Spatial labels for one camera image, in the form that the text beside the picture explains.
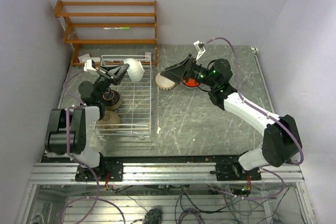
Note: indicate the red white package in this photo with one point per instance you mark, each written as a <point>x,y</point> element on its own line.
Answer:
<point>148,56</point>

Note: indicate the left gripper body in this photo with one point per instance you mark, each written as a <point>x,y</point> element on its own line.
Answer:
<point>103,83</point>

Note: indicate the green white marker pen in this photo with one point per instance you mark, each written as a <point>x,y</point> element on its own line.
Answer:
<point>116,28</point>

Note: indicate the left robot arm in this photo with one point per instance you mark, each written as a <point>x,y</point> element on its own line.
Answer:
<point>66,133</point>

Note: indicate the orange bowl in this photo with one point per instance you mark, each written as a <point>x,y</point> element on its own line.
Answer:
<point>190,83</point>

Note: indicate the white wire dish rack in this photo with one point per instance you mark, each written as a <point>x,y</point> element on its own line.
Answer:
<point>135,110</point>

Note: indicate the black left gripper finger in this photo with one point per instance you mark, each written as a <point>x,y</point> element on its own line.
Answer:
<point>116,80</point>
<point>111,70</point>

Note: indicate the white box on shelf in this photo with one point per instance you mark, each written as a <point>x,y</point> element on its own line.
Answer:
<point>85,57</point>

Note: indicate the beige brown ceramic bowl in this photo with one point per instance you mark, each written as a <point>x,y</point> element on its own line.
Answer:
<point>109,123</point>

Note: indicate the wooden shelf rack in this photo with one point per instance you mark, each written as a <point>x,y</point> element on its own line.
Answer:
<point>134,19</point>

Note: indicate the black glazed patterned bowl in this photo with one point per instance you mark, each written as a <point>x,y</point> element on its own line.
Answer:
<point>112,99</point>

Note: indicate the aluminium rail frame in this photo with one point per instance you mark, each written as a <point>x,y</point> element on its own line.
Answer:
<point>160,174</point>

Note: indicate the white bowl with leaf pattern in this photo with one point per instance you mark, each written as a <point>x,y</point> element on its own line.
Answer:
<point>164,83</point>

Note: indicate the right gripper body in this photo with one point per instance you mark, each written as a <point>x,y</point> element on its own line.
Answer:
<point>199,73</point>

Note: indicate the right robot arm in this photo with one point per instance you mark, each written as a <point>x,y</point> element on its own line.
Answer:
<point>281,140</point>

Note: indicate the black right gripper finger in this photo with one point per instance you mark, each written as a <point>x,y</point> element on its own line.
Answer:
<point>185,66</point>
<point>175,76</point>

